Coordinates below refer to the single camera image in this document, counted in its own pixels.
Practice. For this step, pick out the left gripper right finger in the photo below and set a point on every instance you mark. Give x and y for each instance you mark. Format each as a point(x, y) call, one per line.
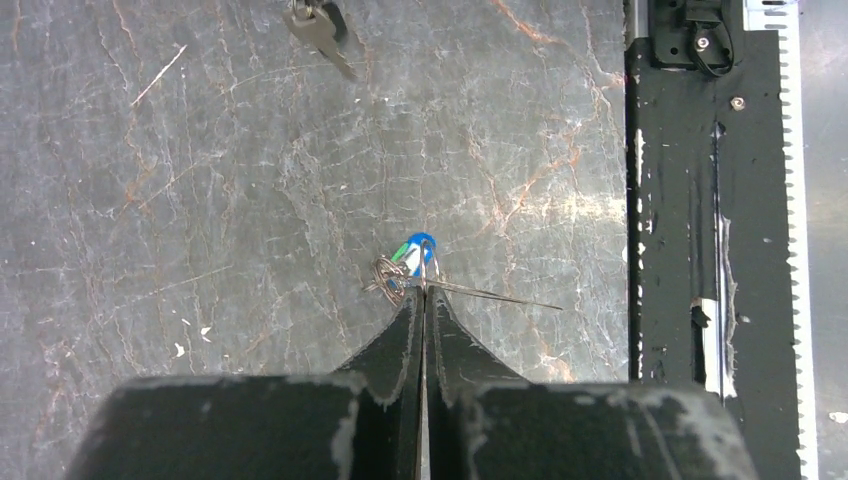
point(488, 422)

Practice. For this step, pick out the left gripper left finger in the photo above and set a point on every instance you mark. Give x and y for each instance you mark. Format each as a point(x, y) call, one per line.
point(360, 421)

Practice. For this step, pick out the metal key organizer plate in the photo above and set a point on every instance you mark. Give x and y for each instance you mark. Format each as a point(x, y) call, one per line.
point(392, 281)

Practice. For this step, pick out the green key tag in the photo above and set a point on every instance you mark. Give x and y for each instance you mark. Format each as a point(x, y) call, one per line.
point(400, 252)

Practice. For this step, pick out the blue key tag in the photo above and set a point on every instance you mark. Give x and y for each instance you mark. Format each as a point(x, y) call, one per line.
point(420, 253)

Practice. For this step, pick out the black key tag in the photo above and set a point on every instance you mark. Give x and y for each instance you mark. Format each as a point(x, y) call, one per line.
point(321, 25)

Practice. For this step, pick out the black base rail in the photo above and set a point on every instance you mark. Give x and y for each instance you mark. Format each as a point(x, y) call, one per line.
point(715, 301)

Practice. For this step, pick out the grey slotted cable duct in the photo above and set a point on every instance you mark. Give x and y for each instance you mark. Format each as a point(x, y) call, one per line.
point(783, 17)

